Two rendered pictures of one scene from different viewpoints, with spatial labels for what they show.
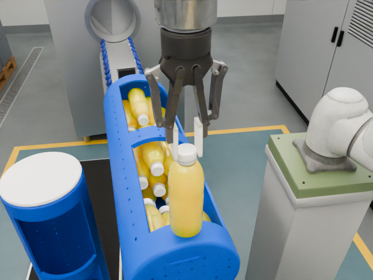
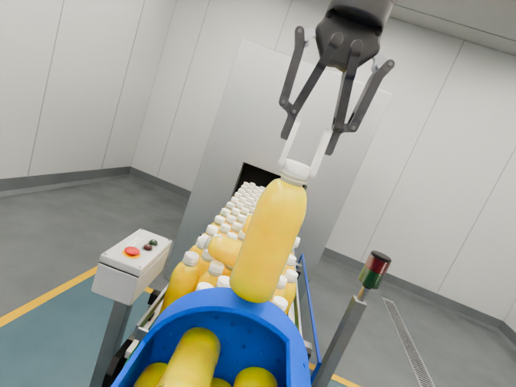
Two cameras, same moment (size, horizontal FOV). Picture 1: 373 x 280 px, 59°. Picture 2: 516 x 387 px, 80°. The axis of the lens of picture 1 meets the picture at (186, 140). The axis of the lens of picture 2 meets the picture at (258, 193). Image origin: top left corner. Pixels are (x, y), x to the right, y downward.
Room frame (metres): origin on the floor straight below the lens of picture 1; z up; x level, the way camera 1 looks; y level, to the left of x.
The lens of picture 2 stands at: (0.91, 0.08, 1.49)
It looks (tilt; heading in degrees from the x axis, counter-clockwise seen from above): 12 degrees down; 195
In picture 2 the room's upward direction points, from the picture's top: 21 degrees clockwise
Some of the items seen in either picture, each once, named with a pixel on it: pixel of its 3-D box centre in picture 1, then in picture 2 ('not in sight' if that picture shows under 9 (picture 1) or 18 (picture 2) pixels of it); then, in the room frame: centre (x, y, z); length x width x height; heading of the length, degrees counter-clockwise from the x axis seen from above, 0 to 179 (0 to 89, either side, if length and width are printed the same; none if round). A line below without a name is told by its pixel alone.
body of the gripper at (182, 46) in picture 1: (186, 55); (350, 31); (0.49, 0.00, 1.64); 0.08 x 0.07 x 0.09; 105
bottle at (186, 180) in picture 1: (186, 193); (271, 234); (0.48, 0.00, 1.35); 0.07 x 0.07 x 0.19
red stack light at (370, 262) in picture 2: not in sight; (377, 263); (-0.07, 0.24, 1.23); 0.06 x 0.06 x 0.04
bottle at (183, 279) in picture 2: not in sight; (180, 289); (0.19, -0.23, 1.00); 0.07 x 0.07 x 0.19
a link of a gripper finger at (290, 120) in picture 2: (208, 123); (284, 118); (0.49, -0.04, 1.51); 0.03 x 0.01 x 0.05; 105
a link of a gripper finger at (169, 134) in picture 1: (164, 130); (339, 139); (0.47, 0.04, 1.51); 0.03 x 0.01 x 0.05; 105
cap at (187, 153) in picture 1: (186, 154); (295, 171); (0.48, 0.00, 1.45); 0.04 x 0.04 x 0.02
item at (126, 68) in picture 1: (127, 80); not in sight; (1.68, 0.33, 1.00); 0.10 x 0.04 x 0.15; 105
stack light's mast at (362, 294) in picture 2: not in sight; (370, 277); (-0.07, 0.24, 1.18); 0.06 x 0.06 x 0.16
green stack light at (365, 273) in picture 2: not in sight; (371, 276); (-0.07, 0.24, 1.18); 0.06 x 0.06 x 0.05
